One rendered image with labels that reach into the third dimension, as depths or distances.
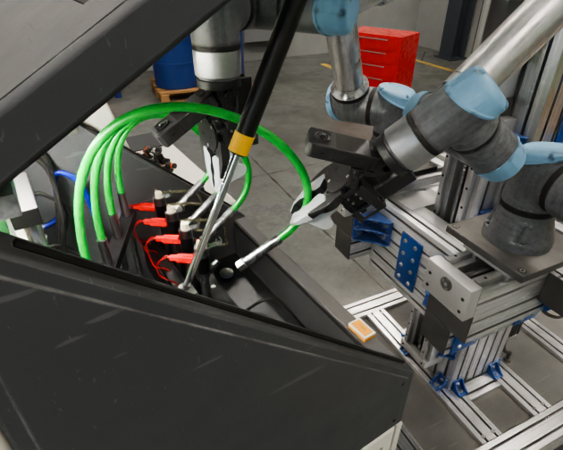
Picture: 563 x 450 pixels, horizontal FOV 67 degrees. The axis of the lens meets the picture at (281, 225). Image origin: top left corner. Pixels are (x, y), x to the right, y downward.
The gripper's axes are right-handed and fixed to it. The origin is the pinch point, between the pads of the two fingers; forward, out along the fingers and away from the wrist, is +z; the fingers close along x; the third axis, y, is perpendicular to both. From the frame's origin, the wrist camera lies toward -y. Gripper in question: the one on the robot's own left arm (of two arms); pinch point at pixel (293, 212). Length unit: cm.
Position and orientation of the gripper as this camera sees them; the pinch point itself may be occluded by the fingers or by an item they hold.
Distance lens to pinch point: 73.8
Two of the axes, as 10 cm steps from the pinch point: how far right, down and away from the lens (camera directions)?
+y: 7.3, 5.0, 4.7
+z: -6.8, 4.9, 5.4
